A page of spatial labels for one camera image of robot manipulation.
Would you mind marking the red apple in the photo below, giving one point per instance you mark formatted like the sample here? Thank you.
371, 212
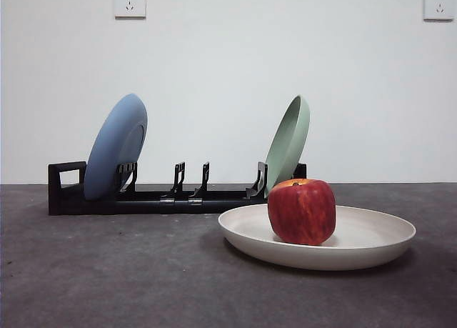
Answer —
303, 213

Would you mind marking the pale yellow plate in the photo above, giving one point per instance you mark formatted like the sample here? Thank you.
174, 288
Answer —
357, 249

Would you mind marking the green plate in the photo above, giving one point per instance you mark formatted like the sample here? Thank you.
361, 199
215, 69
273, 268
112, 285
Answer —
289, 145

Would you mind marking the black plate rack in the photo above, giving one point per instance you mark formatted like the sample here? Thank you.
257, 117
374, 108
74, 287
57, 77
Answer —
143, 203

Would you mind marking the blue plate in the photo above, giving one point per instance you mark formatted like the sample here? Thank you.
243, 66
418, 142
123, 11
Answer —
110, 145

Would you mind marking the white wall socket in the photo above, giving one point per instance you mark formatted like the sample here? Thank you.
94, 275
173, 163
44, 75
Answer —
130, 1
438, 4

